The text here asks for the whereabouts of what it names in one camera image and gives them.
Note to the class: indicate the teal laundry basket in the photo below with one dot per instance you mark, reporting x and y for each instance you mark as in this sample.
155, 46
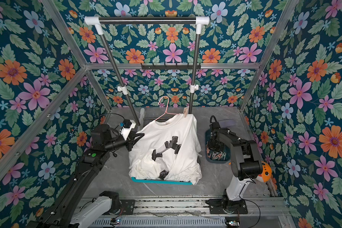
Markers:
161, 182

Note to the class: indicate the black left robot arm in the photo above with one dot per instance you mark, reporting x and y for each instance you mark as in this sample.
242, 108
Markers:
61, 214

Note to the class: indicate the teal clothespin tray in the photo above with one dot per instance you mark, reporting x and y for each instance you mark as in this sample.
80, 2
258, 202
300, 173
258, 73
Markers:
213, 156

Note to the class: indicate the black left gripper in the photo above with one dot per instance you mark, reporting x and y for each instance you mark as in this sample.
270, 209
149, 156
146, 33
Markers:
132, 143

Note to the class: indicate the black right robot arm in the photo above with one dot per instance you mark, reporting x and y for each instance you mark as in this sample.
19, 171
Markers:
245, 160

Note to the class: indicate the white printed t-shirt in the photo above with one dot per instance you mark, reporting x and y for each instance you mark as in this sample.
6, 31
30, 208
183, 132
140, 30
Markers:
168, 151

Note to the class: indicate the black wall hook rail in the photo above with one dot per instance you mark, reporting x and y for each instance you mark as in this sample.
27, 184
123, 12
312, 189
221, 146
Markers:
165, 66

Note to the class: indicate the beige clothespin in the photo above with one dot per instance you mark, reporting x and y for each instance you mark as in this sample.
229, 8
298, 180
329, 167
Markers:
185, 111

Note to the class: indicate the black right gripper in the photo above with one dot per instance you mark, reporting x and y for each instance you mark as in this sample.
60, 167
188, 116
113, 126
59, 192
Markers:
213, 137

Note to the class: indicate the white steel clothes rack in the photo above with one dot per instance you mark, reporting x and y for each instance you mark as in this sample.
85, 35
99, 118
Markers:
198, 21

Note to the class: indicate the orange plush toy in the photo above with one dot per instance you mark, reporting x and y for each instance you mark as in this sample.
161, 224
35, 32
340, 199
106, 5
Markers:
266, 174

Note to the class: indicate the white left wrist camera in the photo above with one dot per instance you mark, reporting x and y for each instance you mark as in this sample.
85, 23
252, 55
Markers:
126, 128

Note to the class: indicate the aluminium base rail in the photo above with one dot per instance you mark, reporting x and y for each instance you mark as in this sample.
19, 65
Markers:
198, 212

